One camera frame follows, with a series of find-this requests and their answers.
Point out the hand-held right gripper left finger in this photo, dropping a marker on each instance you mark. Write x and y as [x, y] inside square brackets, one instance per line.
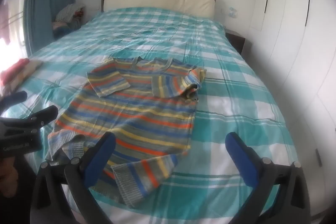
[99, 158]

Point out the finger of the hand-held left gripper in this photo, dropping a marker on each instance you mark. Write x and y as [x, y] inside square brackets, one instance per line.
[44, 114]
[15, 98]

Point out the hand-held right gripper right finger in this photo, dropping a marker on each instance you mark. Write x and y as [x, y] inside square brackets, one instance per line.
[244, 158]

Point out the striped knit sweater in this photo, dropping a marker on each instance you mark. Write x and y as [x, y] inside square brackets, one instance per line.
[136, 108]

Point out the pile of clothes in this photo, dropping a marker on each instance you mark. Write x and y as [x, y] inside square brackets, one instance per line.
[68, 14]

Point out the person's left hand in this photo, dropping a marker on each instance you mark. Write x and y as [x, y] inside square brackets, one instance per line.
[6, 176]

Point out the red folded cloth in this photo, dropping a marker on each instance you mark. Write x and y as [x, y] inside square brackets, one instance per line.
[13, 69]

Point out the beige patterned folded cloth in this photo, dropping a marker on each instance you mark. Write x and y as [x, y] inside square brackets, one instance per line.
[32, 66]

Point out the bed with teal plaid sheet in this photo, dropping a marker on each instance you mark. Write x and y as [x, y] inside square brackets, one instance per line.
[236, 77]

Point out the dark wooden nightstand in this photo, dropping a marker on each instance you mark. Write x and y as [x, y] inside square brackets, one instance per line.
[237, 41]

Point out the white wardrobe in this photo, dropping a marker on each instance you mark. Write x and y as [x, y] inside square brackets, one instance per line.
[288, 29]

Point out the metal window rail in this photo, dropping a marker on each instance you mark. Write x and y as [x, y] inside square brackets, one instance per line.
[15, 16]

